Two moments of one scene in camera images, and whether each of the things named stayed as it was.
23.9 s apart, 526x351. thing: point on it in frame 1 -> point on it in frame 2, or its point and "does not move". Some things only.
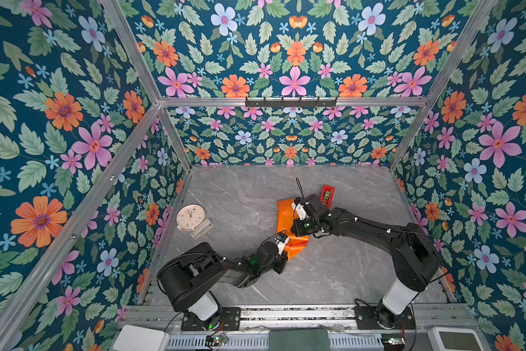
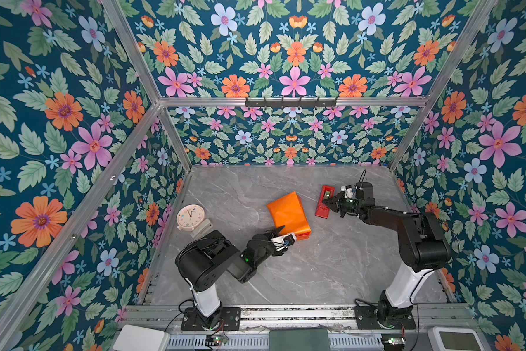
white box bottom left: x=132 y=338 does not move
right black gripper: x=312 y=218 -> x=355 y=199
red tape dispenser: x=326 y=196 does not move
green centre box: x=299 y=340 does not move
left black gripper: x=281 y=261 -> x=270 y=235
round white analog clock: x=188 y=216 does not move
